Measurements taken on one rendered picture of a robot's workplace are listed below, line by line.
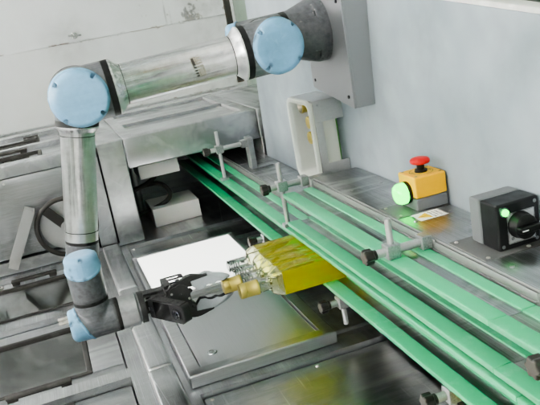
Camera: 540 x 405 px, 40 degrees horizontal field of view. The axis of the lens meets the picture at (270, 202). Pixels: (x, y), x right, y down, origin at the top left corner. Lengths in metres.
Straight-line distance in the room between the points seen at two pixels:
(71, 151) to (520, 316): 1.02
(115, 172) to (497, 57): 1.63
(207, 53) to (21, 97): 3.84
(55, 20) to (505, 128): 4.30
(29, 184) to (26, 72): 2.74
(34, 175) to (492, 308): 1.84
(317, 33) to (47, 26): 3.74
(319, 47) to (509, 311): 0.86
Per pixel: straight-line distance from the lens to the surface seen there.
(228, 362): 1.63
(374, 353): 1.65
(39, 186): 2.63
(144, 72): 1.54
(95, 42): 5.34
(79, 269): 1.61
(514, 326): 1.06
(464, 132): 1.42
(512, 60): 1.26
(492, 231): 1.26
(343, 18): 1.67
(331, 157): 1.93
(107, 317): 1.66
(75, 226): 1.72
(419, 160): 1.49
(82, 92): 1.51
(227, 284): 1.68
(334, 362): 1.64
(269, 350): 1.64
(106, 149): 2.61
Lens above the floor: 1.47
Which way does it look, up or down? 15 degrees down
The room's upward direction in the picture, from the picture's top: 105 degrees counter-clockwise
